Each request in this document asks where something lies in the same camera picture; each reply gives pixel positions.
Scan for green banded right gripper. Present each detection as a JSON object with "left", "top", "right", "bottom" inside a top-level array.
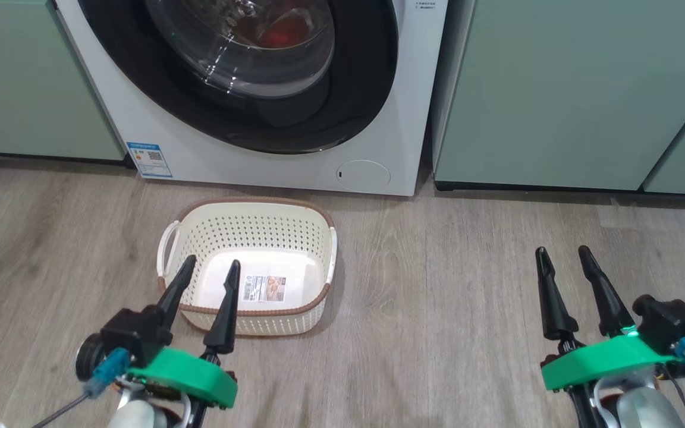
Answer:
[{"left": 535, "top": 244, "right": 677, "bottom": 392}]

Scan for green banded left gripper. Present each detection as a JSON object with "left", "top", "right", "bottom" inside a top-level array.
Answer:
[{"left": 127, "top": 254, "right": 241, "bottom": 411}]

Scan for black round washing machine door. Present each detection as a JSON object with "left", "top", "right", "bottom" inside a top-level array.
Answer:
[{"left": 77, "top": 0, "right": 400, "bottom": 156}]

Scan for red garment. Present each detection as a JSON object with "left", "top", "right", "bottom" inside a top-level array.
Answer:
[{"left": 256, "top": 8, "right": 315, "bottom": 50}]

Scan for paper sticker in basket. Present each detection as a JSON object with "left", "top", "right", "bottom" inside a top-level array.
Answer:
[{"left": 241, "top": 274, "right": 288, "bottom": 303}]

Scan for cream perforated laundry basket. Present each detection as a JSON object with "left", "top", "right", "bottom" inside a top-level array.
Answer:
[{"left": 156, "top": 196, "right": 339, "bottom": 337}]

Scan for white washing machine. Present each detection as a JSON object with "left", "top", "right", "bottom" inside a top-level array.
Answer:
[{"left": 54, "top": 0, "right": 450, "bottom": 197}]

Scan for blue energy label sticker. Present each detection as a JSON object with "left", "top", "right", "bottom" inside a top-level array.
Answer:
[{"left": 126, "top": 141, "right": 174, "bottom": 179}]

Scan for round white filter cover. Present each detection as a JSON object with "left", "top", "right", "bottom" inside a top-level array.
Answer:
[{"left": 336, "top": 159, "right": 392, "bottom": 193}]

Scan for blue left cable connector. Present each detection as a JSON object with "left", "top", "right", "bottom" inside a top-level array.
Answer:
[{"left": 84, "top": 347, "right": 131, "bottom": 398}]

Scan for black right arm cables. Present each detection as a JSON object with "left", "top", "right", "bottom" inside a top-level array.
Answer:
[{"left": 656, "top": 364, "right": 685, "bottom": 428}]

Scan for black cable with tag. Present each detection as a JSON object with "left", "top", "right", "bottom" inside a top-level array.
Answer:
[{"left": 30, "top": 391, "right": 91, "bottom": 428}]

